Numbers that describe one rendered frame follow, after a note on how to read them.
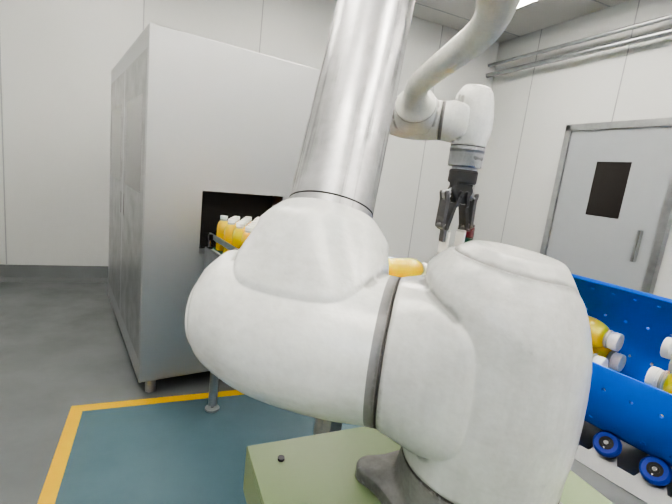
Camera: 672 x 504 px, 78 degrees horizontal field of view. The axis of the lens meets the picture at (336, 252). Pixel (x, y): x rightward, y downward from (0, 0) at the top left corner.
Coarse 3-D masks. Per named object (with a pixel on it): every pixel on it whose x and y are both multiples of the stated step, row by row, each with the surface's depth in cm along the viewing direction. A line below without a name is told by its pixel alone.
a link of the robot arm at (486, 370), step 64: (448, 256) 38; (512, 256) 35; (448, 320) 34; (512, 320) 32; (576, 320) 33; (384, 384) 35; (448, 384) 34; (512, 384) 32; (576, 384) 33; (448, 448) 35; (512, 448) 33; (576, 448) 36
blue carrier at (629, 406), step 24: (600, 288) 92; (624, 288) 86; (600, 312) 97; (624, 312) 92; (648, 312) 87; (624, 336) 94; (648, 336) 90; (648, 360) 90; (600, 384) 72; (624, 384) 69; (600, 408) 74; (624, 408) 70; (648, 408) 67; (624, 432) 72; (648, 432) 68
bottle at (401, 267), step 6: (390, 258) 123; (396, 258) 125; (402, 258) 126; (408, 258) 128; (390, 264) 120; (396, 264) 122; (402, 264) 123; (408, 264) 125; (414, 264) 126; (420, 264) 128; (390, 270) 120; (396, 270) 121; (402, 270) 123; (408, 270) 124; (414, 270) 126; (420, 270) 128; (402, 276) 124; (408, 276) 125
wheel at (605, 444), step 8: (600, 432) 76; (608, 432) 75; (600, 440) 75; (608, 440) 75; (616, 440) 74; (600, 448) 75; (608, 448) 74; (616, 448) 73; (608, 456) 74; (616, 456) 74
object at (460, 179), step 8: (456, 168) 109; (448, 176) 111; (456, 176) 108; (464, 176) 108; (472, 176) 108; (456, 184) 109; (464, 184) 111; (472, 184) 109; (456, 192) 110; (464, 192) 111; (472, 192) 113; (464, 200) 112
